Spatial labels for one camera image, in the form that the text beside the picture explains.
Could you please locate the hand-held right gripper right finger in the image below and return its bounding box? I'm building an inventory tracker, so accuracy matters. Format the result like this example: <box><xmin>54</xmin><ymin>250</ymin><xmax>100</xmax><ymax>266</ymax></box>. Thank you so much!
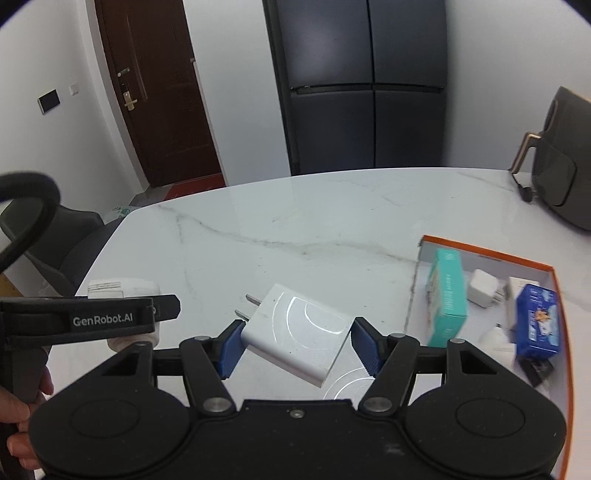
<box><xmin>351</xmin><ymin>316</ymin><xmax>502</xmax><ymax>417</ymax></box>

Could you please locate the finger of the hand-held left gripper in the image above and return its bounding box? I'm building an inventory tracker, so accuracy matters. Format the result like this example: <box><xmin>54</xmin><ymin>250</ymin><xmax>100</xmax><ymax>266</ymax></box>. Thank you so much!
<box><xmin>154</xmin><ymin>295</ymin><xmax>181</xmax><ymax>322</ymax></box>

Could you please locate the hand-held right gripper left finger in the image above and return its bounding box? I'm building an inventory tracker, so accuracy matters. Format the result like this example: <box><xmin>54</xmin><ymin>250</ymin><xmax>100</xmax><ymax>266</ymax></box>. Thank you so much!
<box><xmin>99</xmin><ymin>318</ymin><xmax>245</xmax><ymax>417</ymax></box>

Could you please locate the white round socket adapter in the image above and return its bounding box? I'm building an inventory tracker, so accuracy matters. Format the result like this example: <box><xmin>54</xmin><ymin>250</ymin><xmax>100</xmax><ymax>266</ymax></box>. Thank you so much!
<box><xmin>87</xmin><ymin>278</ymin><xmax>161</xmax><ymax>352</ymax></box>

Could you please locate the large white charger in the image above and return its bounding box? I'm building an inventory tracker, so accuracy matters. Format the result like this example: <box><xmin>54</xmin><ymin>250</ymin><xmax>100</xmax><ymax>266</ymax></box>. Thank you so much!
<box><xmin>235</xmin><ymin>283</ymin><xmax>355</xmax><ymax>389</ymax></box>

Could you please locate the teal cardboard box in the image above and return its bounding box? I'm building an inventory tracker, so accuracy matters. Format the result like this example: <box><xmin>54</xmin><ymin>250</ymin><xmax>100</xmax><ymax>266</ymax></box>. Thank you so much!
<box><xmin>425</xmin><ymin>248</ymin><xmax>468</xmax><ymax>349</ymax></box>

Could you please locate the white plug adapter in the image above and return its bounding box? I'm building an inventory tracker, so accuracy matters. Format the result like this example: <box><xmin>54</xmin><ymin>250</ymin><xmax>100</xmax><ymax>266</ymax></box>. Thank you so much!
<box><xmin>478</xmin><ymin>323</ymin><xmax>518</xmax><ymax>365</ymax></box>

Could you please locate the small white charger cube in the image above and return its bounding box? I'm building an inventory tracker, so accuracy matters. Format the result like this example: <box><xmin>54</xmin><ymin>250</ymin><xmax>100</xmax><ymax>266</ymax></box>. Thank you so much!
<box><xmin>468</xmin><ymin>270</ymin><xmax>503</xmax><ymax>310</ymax></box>

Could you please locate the white charger packaging box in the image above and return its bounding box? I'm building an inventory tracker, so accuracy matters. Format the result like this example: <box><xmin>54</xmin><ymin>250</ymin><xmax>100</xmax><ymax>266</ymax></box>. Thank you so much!
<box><xmin>505</xmin><ymin>276</ymin><xmax>541</xmax><ymax>333</ymax></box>

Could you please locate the orange-rimmed white box lid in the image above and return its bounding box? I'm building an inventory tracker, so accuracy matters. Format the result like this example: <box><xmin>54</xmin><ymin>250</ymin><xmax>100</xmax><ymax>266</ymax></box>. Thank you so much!
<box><xmin>406</xmin><ymin>234</ymin><xmax>573</xmax><ymax>480</ymax></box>

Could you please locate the black charger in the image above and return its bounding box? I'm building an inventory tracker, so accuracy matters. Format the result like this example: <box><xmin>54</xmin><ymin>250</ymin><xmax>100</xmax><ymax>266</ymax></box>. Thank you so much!
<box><xmin>519</xmin><ymin>357</ymin><xmax>555</xmax><ymax>388</ymax></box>

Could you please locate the blue floss pick box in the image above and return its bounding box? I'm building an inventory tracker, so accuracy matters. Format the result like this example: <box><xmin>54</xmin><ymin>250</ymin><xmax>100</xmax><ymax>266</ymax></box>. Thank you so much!
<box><xmin>515</xmin><ymin>284</ymin><xmax>563</xmax><ymax>358</ymax></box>

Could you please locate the person's left hand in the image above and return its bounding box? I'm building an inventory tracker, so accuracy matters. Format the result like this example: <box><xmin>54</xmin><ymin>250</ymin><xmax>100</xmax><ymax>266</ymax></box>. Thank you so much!
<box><xmin>0</xmin><ymin>364</ymin><xmax>54</xmax><ymax>469</ymax></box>

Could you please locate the dark office chair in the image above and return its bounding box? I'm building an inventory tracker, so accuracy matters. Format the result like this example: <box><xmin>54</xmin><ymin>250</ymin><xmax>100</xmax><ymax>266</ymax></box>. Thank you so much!
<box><xmin>0</xmin><ymin>205</ymin><xmax>122</xmax><ymax>298</ymax></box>

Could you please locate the red doormat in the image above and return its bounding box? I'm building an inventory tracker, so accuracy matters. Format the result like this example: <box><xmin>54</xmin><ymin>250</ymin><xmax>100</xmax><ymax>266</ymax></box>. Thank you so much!
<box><xmin>163</xmin><ymin>174</ymin><xmax>225</xmax><ymax>200</ymax></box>

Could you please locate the gold door lock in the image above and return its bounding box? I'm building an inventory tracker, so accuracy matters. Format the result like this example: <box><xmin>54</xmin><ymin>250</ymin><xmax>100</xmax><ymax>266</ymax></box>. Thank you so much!
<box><xmin>116</xmin><ymin>67</ymin><xmax>139</xmax><ymax>112</ymax></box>

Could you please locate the brown wooden door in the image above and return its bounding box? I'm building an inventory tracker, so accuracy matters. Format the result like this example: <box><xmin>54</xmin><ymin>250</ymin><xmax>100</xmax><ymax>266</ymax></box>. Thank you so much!
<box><xmin>95</xmin><ymin>0</ymin><xmax>225</xmax><ymax>189</ymax></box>

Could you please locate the dark grey refrigerator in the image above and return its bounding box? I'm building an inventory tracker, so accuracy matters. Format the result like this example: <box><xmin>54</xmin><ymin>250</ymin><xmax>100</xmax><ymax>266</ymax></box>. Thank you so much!
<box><xmin>262</xmin><ymin>0</ymin><xmax>448</xmax><ymax>176</ymax></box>

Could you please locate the dark grey air fryer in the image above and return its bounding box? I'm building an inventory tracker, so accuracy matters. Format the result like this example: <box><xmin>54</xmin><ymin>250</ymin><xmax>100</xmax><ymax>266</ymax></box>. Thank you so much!
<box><xmin>510</xmin><ymin>85</ymin><xmax>591</xmax><ymax>236</ymax></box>

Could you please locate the black wall panel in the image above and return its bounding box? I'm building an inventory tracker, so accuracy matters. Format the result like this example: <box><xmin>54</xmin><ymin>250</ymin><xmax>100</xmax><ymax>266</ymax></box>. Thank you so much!
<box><xmin>38</xmin><ymin>89</ymin><xmax>62</xmax><ymax>115</ymax></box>

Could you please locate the black power plug cable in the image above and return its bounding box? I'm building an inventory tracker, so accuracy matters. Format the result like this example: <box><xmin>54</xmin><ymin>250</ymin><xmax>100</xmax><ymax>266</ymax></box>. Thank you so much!
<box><xmin>512</xmin><ymin>171</ymin><xmax>536</xmax><ymax>203</ymax></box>

